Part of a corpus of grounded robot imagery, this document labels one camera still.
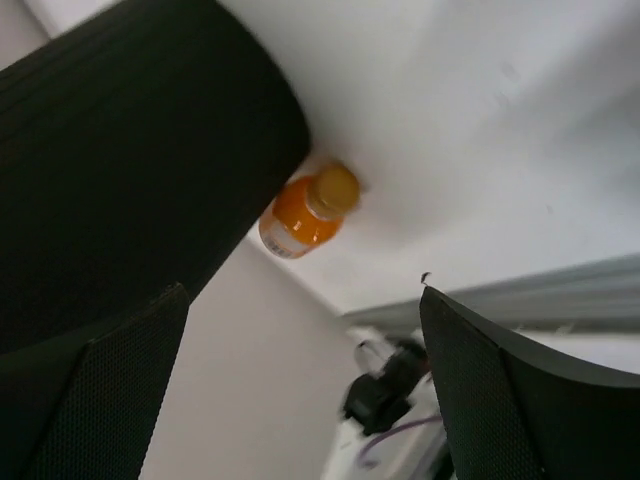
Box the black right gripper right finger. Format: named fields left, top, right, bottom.
left=419, top=286, right=639, bottom=479

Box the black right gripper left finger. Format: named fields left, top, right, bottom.
left=1, top=284, right=190, bottom=479

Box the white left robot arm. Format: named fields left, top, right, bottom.
left=321, top=326, right=456, bottom=480

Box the black plastic bin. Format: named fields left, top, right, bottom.
left=1, top=1, right=311, bottom=353

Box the orange juice bottle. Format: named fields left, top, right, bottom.
left=258, top=162, right=361, bottom=259

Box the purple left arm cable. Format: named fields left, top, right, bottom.
left=357, top=417, right=446, bottom=471

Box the aluminium front rail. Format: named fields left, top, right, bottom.
left=339, top=253, right=640, bottom=346

